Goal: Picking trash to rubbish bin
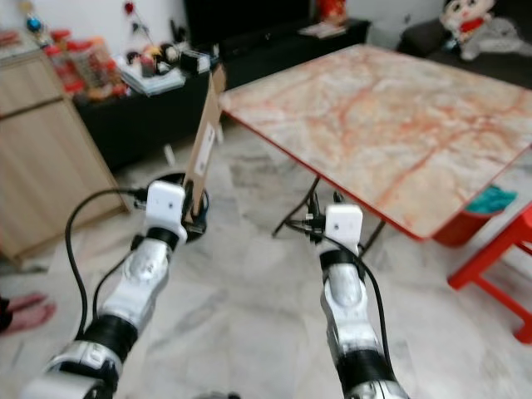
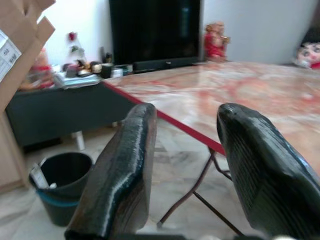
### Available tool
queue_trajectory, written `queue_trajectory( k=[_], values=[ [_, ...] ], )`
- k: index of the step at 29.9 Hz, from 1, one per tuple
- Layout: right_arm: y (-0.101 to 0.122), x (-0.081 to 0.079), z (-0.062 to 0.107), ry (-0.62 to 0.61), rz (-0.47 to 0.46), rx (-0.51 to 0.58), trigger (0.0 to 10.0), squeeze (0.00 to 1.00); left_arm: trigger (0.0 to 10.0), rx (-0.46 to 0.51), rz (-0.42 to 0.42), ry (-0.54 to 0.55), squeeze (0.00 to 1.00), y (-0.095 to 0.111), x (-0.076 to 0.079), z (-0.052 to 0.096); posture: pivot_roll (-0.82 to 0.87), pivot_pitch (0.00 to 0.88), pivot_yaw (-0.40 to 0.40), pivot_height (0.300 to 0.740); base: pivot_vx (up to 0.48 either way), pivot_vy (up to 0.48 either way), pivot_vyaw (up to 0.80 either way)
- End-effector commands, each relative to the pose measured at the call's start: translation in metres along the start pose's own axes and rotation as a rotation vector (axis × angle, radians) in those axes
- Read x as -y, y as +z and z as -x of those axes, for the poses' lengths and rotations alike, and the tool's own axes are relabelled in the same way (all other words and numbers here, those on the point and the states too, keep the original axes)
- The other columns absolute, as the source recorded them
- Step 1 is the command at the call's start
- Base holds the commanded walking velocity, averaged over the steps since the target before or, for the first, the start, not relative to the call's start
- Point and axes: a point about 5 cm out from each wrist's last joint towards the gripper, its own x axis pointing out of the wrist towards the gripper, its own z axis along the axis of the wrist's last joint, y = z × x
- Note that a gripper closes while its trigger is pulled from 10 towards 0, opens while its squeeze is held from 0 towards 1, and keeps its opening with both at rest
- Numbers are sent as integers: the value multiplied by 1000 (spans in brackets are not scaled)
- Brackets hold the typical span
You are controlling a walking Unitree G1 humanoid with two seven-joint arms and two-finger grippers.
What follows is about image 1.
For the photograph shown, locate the brown cardboard piece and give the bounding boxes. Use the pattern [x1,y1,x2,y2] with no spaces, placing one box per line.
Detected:
[185,65,227,219]

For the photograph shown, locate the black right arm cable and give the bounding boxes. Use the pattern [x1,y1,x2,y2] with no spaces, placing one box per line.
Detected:
[314,236,392,360]

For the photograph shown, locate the black box with white label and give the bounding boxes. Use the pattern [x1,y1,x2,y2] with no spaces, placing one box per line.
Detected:
[179,48,214,76]

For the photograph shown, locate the stack of white papers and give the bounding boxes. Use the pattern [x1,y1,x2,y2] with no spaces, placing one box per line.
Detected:
[120,66,186,97]

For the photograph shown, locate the light wooden cabinet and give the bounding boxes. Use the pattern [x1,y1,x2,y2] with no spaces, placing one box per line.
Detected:
[0,50,127,260]

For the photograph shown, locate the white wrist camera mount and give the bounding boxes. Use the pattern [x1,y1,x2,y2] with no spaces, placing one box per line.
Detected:
[145,181,189,235]
[324,204,364,255]

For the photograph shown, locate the flat book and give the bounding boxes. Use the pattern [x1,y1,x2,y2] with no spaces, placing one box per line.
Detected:
[298,22,347,40]

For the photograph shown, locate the red rose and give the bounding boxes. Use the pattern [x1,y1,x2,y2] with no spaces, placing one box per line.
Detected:
[123,2,152,47]

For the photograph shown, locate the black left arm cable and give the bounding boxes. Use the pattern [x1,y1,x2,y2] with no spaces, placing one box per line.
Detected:
[65,187,147,343]

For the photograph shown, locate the red ornament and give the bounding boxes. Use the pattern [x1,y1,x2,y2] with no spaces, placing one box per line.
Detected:
[316,0,349,24]

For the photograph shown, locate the small dark figurines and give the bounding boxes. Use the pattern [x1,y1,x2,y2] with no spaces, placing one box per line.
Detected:
[126,43,180,77]

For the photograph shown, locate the red stool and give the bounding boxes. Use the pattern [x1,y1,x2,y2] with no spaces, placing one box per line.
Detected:
[447,220,532,346]

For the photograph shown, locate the teal cloth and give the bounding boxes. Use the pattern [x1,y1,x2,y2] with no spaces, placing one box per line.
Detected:
[465,187,519,215]

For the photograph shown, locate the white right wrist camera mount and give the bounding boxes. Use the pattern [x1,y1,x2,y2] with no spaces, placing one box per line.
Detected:
[324,204,364,255]

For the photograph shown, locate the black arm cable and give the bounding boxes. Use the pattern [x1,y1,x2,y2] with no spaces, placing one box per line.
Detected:
[65,187,147,343]
[314,236,392,360]

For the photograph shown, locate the red plastic bucket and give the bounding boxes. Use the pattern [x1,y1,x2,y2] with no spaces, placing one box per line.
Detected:
[432,190,518,248]

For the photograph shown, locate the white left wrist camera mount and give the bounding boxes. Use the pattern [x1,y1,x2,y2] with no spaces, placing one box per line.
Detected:
[145,181,189,235]

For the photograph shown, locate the blue ball ornament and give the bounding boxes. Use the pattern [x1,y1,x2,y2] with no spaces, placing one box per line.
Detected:
[24,15,45,37]

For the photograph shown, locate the black low tv console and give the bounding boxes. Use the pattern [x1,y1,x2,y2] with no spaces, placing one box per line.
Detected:
[75,18,372,171]

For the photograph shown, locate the marble top folding table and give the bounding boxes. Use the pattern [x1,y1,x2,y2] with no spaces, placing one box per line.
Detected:
[216,43,532,252]

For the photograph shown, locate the plush doll with red scarf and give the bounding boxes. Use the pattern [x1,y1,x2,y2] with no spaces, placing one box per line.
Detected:
[441,0,532,61]

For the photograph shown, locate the black television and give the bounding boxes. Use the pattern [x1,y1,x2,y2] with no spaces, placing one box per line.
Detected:
[185,0,318,56]

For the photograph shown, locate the dark sofa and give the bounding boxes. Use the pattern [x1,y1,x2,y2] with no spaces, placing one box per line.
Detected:
[397,17,532,91]

